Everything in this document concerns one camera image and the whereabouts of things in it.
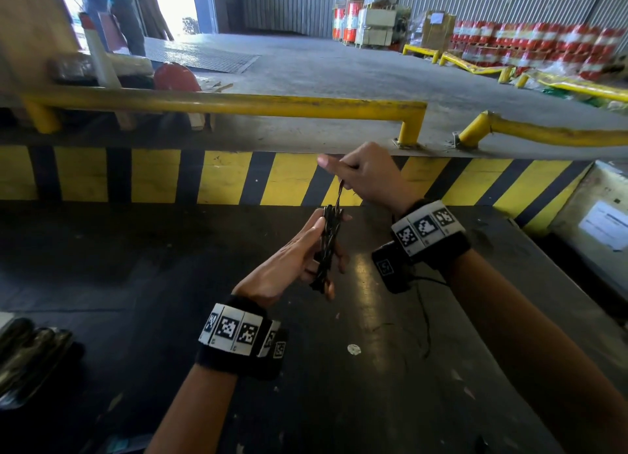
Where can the person's right hand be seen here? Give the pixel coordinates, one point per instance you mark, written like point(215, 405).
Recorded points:
point(380, 174)

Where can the person's left hand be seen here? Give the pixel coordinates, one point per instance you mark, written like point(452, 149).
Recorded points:
point(279, 272)

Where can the person's right thumb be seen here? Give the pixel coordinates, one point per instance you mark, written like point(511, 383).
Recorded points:
point(336, 163)

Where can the person's left forearm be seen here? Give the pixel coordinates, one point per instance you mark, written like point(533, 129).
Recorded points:
point(196, 414)

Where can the person's right forearm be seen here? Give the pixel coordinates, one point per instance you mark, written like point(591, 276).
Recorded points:
point(530, 350)

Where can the right wristband with marker tags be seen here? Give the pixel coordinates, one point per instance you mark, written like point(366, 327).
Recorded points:
point(429, 230)

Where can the wristband with marker tags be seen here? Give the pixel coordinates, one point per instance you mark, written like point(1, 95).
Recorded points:
point(238, 333)
point(429, 230)

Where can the yellow black striped dock edge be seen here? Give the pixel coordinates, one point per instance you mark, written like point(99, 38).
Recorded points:
point(221, 177)

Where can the stack of red white cans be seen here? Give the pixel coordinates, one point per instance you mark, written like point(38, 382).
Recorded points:
point(346, 21)

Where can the pallet of white boxes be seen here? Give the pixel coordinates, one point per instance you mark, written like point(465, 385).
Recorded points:
point(375, 26)

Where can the wrapped brown cardboard box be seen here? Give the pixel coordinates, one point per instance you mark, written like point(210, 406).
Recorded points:
point(438, 30)

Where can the metal grate ramp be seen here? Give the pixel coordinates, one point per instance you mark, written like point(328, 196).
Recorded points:
point(201, 57)

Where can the red hard hat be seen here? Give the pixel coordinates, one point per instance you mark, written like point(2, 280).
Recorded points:
point(175, 77)

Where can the small white scrap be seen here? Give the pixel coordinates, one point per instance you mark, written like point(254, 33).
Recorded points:
point(354, 349)

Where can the left wristband with marker tags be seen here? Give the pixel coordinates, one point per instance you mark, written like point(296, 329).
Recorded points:
point(238, 333)

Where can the stack of red white packets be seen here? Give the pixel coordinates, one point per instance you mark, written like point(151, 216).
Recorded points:
point(544, 43)

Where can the black wrapped roll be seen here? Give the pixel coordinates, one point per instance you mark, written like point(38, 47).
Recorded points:
point(98, 67)

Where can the cardboard box with white label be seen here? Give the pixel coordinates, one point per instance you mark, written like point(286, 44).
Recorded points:
point(593, 232)

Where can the brown wooden board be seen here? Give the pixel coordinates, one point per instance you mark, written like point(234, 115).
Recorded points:
point(29, 31)

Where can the pile of black bundles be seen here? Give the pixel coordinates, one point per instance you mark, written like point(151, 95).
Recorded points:
point(29, 360)

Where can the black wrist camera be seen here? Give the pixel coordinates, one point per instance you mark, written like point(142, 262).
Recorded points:
point(390, 269)

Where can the long yellow guard rail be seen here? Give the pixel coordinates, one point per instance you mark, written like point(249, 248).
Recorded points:
point(221, 104)

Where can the white post with red tip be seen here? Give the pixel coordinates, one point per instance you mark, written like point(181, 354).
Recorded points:
point(103, 61)

